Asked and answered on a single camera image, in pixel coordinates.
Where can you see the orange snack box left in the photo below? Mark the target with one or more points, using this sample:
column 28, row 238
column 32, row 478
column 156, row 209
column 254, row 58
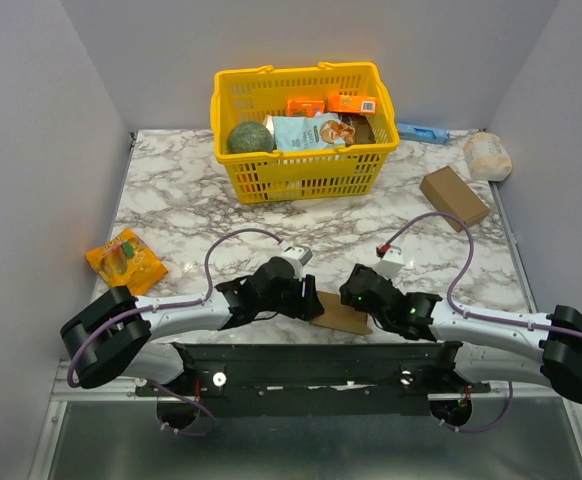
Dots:
column 303, row 107

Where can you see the blue tissue packet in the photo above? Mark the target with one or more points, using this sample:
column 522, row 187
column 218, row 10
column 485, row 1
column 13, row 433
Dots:
column 423, row 134

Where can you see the orange gummy candy bag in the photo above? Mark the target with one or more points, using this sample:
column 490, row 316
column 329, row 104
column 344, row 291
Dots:
column 126, row 260

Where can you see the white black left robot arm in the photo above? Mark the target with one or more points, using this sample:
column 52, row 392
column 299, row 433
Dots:
column 113, row 335

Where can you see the beige wrapped bread bag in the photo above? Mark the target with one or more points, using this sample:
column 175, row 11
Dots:
column 486, row 157

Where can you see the brown cardboard box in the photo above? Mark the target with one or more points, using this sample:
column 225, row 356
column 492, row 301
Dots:
column 340, row 317
column 448, row 193

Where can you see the orange snack box right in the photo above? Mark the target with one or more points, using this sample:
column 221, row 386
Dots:
column 351, row 104

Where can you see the green round melon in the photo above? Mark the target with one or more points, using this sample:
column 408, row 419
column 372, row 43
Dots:
column 250, row 137

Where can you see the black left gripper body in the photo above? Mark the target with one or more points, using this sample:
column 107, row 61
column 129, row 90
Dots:
column 290, row 301

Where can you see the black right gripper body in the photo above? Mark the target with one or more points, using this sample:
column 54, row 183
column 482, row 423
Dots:
column 350, row 288

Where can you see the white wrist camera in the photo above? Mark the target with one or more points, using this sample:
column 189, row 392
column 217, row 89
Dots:
column 390, row 261
column 297, row 256

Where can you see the orange snack box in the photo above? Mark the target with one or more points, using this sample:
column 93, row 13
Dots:
column 351, row 104
column 303, row 107

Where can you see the folded brown cardboard box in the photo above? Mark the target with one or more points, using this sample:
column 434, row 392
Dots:
column 448, row 193

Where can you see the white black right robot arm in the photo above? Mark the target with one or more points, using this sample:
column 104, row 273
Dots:
column 544, row 349

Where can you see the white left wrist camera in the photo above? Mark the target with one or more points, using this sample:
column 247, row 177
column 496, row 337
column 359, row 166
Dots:
column 297, row 256

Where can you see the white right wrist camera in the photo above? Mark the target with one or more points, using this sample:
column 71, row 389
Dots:
column 390, row 261

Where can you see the yellow plastic shopping basket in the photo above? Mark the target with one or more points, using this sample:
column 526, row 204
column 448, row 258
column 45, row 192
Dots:
column 259, row 94

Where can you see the light blue snack bag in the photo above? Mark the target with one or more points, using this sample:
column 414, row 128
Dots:
column 294, row 134

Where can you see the dark brown snack packet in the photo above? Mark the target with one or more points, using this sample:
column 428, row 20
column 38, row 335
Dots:
column 361, row 130

